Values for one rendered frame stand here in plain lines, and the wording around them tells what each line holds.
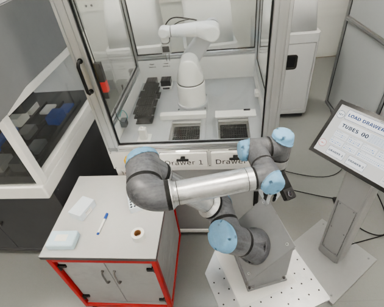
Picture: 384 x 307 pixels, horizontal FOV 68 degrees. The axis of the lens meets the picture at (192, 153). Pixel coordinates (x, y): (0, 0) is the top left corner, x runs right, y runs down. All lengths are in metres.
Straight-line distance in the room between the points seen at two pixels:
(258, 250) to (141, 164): 0.59
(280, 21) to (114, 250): 1.33
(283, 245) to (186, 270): 1.21
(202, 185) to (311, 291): 0.78
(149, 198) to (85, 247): 0.86
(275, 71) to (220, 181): 0.75
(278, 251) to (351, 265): 1.25
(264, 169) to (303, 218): 1.72
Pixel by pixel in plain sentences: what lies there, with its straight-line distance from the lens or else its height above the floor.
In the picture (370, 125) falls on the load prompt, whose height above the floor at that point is 1.15.
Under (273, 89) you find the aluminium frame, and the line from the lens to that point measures 1.49.
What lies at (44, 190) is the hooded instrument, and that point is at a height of 0.87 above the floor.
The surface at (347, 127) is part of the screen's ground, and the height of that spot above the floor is 1.11.
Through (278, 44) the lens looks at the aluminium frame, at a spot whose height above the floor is 1.55.
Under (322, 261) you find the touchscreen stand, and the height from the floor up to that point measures 0.04.
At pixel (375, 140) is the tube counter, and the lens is 1.62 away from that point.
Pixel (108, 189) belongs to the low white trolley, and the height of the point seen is 0.76.
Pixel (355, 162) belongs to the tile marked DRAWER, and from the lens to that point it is 1.62.
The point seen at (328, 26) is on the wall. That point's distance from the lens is 5.14.
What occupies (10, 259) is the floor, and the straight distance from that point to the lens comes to 2.91.
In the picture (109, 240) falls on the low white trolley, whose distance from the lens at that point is 1.62.
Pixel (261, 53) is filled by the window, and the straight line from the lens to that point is 1.42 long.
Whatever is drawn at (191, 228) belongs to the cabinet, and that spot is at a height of 0.10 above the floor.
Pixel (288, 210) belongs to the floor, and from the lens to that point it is 2.62.
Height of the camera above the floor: 2.04
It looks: 41 degrees down
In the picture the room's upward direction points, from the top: 7 degrees counter-clockwise
